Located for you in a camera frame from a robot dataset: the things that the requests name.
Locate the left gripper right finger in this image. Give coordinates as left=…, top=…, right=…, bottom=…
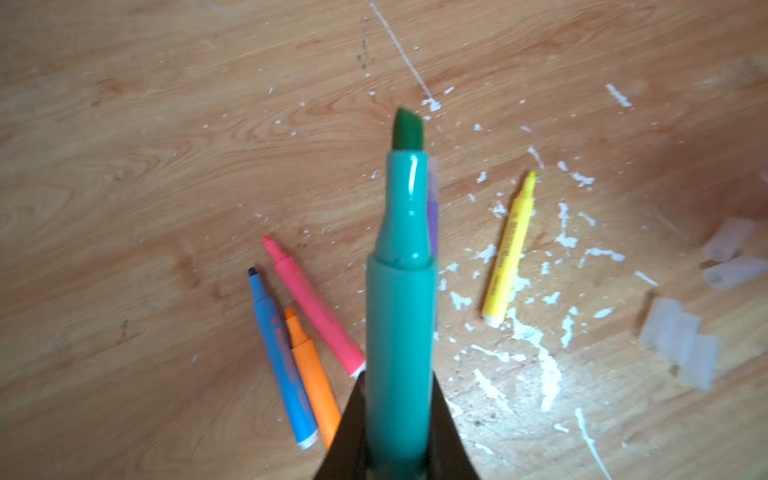
left=427, top=375, right=479, bottom=480

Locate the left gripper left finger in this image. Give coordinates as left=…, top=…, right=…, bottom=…
left=314, top=372, right=368, bottom=480

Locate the green marker pen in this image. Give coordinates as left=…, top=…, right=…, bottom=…
left=365, top=108, right=437, bottom=479

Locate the purple marker pen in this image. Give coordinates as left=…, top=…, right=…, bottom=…
left=427, top=157, right=439, bottom=257

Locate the orange marker pen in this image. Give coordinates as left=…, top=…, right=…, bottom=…
left=285, top=308, right=341, bottom=449

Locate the blue marker pen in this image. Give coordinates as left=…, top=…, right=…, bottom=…
left=248, top=267, right=319, bottom=450

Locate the yellow marker pen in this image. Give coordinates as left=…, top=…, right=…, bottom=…
left=481, top=172, right=536, bottom=328

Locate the pink marker pen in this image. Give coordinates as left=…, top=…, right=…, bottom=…
left=262, top=236, right=366, bottom=379

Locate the clear pen cap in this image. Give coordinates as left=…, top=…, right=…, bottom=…
left=703, top=217, right=756, bottom=263
left=678, top=334, right=720, bottom=391
left=638, top=297, right=702, bottom=367
left=703, top=257, right=767, bottom=290

